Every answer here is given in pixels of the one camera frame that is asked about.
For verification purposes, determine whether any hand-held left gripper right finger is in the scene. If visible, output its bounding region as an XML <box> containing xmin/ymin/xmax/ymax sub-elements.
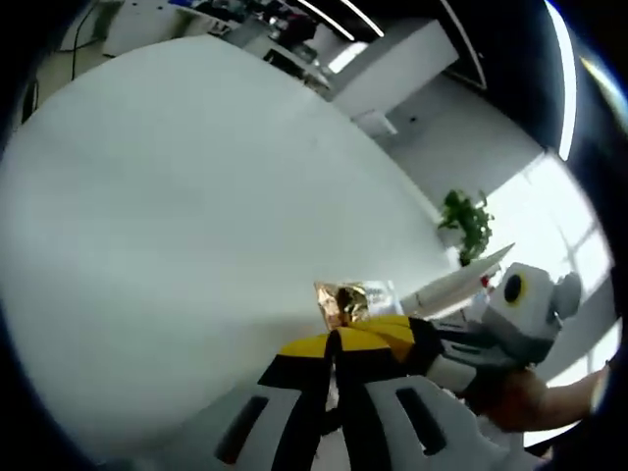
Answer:
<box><xmin>332</xmin><ymin>326</ymin><xmax>511</xmax><ymax>471</ymax></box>

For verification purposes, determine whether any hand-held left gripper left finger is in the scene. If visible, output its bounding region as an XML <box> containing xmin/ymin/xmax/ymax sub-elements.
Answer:
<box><xmin>195</xmin><ymin>333</ymin><xmax>330</xmax><ymax>471</ymax></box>

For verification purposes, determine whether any tall white skincare tube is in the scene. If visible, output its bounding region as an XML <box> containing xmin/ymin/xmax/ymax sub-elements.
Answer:
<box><xmin>400</xmin><ymin>242</ymin><xmax>517</xmax><ymax>316</ymax></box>

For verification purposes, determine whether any gold skincare sachet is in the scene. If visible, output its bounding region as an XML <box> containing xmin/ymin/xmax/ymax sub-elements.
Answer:
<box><xmin>312</xmin><ymin>279</ymin><xmax>368</xmax><ymax>336</ymax></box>

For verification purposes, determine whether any person's right hand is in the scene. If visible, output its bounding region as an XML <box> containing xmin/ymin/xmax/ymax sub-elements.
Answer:
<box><xmin>470</xmin><ymin>370</ymin><xmax>550</xmax><ymax>435</ymax></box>

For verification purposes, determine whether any potted green plant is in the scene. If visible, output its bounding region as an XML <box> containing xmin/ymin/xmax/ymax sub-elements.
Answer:
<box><xmin>437</xmin><ymin>189</ymin><xmax>496</xmax><ymax>267</ymax></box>

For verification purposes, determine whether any white chair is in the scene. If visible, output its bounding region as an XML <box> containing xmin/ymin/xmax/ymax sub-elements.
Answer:
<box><xmin>351</xmin><ymin>108</ymin><xmax>399</xmax><ymax>134</ymax></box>

